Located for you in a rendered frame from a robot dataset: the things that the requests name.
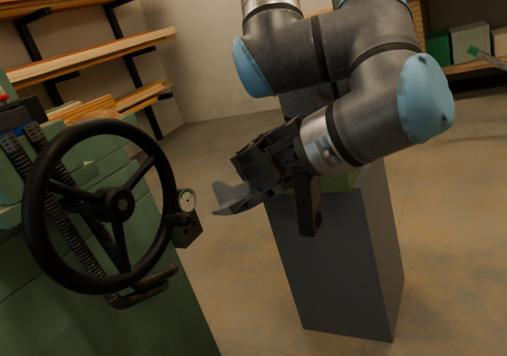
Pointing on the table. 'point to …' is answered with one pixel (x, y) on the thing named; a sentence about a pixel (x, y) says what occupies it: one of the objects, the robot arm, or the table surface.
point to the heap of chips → (99, 115)
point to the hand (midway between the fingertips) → (230, 203)
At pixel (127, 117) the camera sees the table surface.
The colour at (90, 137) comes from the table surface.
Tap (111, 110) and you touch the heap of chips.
